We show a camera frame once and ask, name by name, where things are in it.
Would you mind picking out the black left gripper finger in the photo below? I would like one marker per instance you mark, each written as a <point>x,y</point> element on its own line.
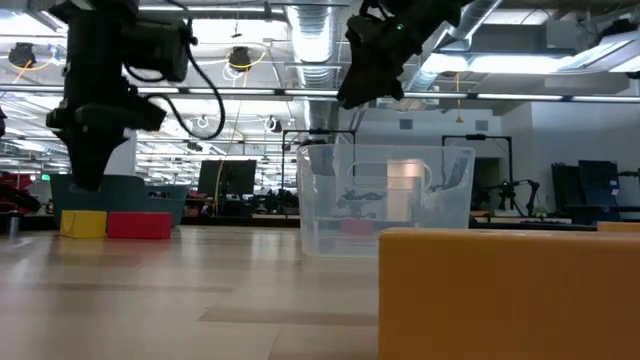
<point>82,160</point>
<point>104,157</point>

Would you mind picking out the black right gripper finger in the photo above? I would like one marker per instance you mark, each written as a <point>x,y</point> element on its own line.
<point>390,82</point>
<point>357,85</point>

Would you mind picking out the yellow block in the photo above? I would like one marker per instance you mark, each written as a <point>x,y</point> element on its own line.
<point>82,225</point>

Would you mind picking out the red rectangular block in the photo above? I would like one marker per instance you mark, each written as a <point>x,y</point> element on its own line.
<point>140,226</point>

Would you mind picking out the pink block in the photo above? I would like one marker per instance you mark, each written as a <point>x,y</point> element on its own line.
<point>358,226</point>

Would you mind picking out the orange-yellow block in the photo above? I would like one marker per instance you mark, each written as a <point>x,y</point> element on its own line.
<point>500,300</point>
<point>620,227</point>

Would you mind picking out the background black robot arm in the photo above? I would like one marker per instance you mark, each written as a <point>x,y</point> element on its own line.
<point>525,184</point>

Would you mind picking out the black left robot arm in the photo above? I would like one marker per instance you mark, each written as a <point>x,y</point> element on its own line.
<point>95,50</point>

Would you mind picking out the white pillar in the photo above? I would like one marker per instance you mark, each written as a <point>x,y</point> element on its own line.
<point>126,160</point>

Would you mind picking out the teal plastic bin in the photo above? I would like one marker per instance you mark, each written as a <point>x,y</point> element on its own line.
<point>145,200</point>

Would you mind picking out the red machine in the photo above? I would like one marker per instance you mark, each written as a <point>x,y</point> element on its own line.
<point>12,182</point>

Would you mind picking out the metal cylinder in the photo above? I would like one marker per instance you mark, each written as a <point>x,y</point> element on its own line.
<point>12,225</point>

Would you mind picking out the clear plastic bin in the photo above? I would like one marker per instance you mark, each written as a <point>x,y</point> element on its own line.
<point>400,200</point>

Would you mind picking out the black monitor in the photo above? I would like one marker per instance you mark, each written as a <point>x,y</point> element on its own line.
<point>227,177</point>

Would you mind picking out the dark blue cabinet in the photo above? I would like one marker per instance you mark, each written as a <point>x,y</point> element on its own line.
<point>595,185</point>

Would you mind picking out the grey wall vent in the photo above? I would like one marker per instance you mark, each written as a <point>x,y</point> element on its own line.
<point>406,124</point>
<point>481,125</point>

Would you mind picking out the silver ceiling duct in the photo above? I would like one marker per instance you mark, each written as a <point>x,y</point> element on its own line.
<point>475,15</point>
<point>312,50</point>

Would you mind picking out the ceiling light rail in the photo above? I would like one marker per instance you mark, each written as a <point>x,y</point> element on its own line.
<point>250,91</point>

